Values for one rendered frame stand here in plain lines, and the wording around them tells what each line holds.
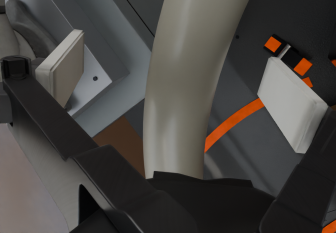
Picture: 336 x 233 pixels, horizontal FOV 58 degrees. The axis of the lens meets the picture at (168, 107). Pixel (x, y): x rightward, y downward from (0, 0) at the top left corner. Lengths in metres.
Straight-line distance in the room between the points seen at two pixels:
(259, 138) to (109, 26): 1.01
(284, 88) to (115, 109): 0.53
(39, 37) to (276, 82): 0.49
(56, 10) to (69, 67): 0.45
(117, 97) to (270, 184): 1.08
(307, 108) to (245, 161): 1.38
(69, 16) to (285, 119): 0.50
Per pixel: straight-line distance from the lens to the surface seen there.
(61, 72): 0.16
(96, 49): 0.61
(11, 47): 0.54
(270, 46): 1.35
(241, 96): 1.41
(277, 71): 0.20
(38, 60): 0.18
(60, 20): 0.62
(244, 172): 1.57
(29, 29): 0.63
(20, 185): 2.38
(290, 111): 0.18
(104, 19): 0.65
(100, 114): 0.71
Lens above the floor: 1.36
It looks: 63 degrees down
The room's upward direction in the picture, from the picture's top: 135 degrees counter-clockwise
